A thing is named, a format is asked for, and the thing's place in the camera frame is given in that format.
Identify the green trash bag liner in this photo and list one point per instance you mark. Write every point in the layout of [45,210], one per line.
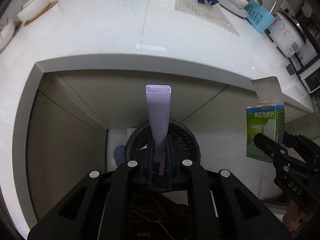
[170,157]

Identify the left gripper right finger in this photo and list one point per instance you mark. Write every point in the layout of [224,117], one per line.
[219,205]

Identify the white wall socket right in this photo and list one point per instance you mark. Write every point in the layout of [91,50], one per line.
[285,6]

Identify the person's right hand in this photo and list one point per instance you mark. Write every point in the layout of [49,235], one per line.
[293,215]

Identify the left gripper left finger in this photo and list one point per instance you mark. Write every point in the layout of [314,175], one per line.
[95,199]

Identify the green white medicine box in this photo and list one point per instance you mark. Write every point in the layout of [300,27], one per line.
[265,117]

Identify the blue slipper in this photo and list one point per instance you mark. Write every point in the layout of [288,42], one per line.
[119,155]

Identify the black mesh trash bin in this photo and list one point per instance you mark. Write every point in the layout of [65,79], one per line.
[181,138]

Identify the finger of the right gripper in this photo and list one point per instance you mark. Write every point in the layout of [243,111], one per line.
[271,148]
[299,142]

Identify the microwave oven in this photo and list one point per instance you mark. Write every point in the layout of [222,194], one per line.
[309,75]

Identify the white rice cooker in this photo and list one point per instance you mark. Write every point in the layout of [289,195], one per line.
[288,35]

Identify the blue utensil holder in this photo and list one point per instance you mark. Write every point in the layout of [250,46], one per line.
[259,18]

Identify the purple box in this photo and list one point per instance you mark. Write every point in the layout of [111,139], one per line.
[158,102]

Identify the small black puck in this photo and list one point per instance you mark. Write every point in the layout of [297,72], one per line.
[291,69]

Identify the bubble wrap sheet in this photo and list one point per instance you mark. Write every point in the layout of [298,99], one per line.
[207,12]

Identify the wooden coaster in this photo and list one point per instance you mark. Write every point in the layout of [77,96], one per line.
[48,7]

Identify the white bowl with lid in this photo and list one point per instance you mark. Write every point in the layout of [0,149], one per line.
[32,8]

